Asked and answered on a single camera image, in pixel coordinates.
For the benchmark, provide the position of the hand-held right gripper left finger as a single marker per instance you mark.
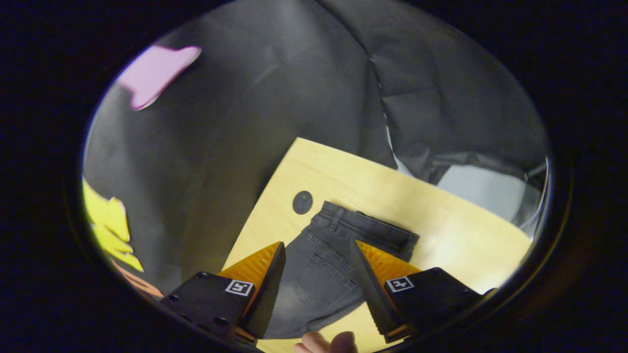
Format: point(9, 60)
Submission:
point(267, 294)

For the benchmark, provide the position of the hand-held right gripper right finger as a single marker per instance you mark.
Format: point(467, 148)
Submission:
point(373, 294)

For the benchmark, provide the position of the dark grey jeans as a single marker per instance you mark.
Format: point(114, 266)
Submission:
point(319, 264)

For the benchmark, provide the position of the round black table grommet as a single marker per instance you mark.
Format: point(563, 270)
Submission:
point(302, 202)

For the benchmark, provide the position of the black backdrop cloth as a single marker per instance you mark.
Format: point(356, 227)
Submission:
point(274, 98)

